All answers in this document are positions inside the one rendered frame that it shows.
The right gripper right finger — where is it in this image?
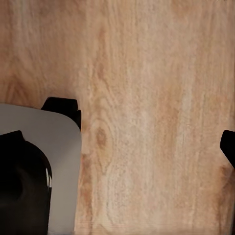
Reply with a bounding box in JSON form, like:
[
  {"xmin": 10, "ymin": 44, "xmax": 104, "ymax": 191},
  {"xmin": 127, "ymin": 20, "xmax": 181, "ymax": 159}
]
[{"xmin": 220, "ymin": 130, "xmax": 235, "ymax": 169}]

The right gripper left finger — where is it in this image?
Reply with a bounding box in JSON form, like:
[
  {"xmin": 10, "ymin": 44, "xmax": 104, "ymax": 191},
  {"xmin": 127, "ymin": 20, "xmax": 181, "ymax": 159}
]
[{"xmin": 0, "ymin": 130, "xmax": 25, "ymax": 188}]

